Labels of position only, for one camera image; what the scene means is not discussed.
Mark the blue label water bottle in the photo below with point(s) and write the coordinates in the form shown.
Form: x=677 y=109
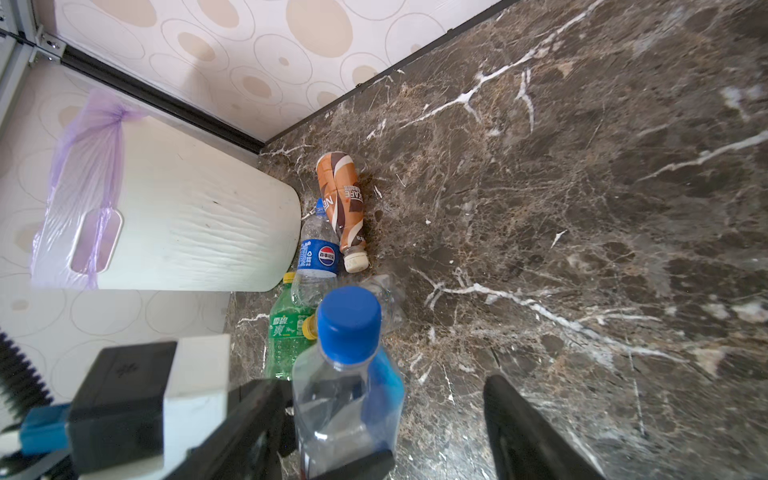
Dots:
x=318 y=260

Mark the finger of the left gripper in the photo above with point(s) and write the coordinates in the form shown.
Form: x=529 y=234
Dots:
x=375 y=466

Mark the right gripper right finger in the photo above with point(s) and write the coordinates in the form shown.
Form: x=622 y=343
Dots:
x=523 y=443

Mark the green plastic soda bottle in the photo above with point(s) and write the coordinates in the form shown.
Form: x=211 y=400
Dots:
x=286 y=340

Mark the pink bin liner bag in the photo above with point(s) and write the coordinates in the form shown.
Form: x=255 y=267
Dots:
x=82 y=224

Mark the black frame post left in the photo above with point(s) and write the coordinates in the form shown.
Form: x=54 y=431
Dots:
x=94 y=69

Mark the crushed bottle pink label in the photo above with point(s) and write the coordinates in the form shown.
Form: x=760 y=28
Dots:
x=347 y=395

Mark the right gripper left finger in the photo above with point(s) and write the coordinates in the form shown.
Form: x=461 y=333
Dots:
x=251 y=441

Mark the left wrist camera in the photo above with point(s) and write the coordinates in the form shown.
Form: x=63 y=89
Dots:
x=138 y=413

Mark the clear bottle red label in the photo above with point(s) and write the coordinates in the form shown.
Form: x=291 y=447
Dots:
x=384 y=287

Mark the white plastic waste bin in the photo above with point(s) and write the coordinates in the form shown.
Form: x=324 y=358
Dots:
x=198 y=219

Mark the aluminium frame bar left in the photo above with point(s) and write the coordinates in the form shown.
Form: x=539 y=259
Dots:
x=19 y=27

